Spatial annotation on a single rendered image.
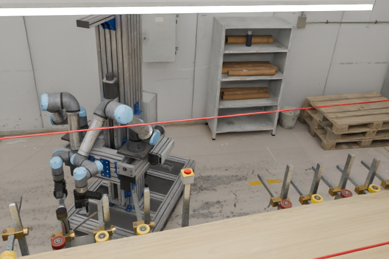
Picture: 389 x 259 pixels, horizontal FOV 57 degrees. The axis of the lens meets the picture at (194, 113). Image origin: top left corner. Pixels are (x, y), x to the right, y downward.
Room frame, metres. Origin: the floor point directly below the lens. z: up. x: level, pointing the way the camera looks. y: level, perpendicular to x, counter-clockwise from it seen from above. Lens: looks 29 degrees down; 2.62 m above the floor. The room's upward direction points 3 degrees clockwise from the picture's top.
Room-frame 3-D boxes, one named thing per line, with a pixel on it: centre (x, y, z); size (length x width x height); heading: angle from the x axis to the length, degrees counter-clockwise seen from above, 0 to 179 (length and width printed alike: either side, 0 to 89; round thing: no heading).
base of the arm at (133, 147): (2.29, 0.43, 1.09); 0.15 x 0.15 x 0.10
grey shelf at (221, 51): (4.38, -0.65, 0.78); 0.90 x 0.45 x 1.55; 103
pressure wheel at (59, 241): (1.47, 0.76, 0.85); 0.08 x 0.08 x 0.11
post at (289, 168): (2.01, -0.68, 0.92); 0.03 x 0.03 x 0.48; 18
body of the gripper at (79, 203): (1.69, 0.67, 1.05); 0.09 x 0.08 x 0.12; 108
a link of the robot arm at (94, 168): (1.79, 0.63, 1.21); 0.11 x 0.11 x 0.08; 57
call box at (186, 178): (1.79, 0.02, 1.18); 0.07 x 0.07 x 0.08; 18
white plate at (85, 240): (1.59, 0.72, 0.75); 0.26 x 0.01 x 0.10; 108
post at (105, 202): (1.63, 0.51, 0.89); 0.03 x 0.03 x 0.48; 18
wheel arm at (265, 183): (2.09, -0.62, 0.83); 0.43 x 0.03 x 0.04; 18
